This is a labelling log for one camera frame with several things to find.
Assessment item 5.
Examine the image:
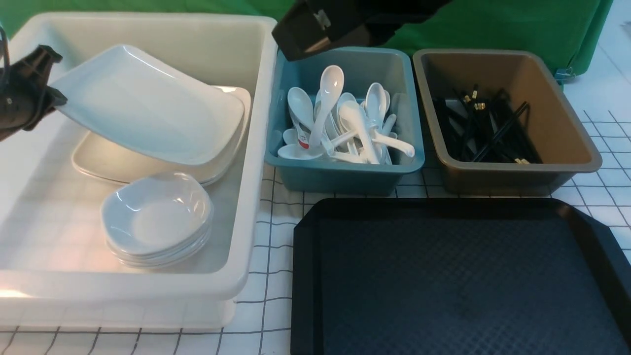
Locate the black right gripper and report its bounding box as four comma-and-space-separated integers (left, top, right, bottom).
272, 0, 375, 62

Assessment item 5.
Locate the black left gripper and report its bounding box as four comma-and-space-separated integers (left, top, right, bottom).
0, 44, 68, 141

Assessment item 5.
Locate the white ceramic spoon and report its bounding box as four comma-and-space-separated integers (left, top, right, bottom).
290, 65, 345, 150

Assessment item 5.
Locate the large white square plate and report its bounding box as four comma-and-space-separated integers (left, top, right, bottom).
51, 45, 245, 166

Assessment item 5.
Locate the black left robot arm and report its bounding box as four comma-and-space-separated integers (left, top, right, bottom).
0, 29, 68, 141

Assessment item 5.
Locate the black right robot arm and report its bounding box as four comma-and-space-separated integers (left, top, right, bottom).
271, 0, 449, 61

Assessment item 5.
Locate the top stacked plate in tub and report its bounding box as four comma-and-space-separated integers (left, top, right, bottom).
72, 86, 252, 186

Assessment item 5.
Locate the white spoon left bin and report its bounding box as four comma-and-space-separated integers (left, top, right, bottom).
287, 87, 314, 134

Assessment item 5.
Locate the white spoon bin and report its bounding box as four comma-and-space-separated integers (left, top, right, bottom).
336, 92, 381, 165
287, 87, 314, 134

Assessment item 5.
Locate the teal plastic bin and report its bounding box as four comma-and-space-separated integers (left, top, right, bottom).
265, 47, 425, 196

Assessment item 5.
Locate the white spoon right upright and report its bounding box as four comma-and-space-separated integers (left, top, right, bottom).
365, 82, 388, 130

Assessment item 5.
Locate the white spoon centre bin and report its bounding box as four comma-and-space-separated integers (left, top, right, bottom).
336, 92, 381, 165

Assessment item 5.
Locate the white spoon front left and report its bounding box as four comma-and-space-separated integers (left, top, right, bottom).
276, 143, 363, 164

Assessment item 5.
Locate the large white plastic tub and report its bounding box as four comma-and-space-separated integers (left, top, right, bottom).
0, 13, 277, 332

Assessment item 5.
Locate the top stacked bowl in tub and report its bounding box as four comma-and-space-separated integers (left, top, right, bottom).
101, 172, 215, 257

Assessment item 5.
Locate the brown plastic bin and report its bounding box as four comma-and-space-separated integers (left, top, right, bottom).
413, 49, 602, 196

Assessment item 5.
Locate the pile of black chopsticks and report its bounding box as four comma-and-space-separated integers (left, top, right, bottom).
432, 83, 543, 164

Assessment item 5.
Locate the metal binder clip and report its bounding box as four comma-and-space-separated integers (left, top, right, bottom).
554, 67, 576, 86

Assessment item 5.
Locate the black serving tray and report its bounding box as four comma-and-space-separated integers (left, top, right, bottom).
290, 198, 631, 355

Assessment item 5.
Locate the green cloth backdrop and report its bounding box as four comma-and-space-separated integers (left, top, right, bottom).
0, 0, 612, 75

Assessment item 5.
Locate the checkered white tablecloth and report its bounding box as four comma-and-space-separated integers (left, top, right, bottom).
0, 45, 631, 355

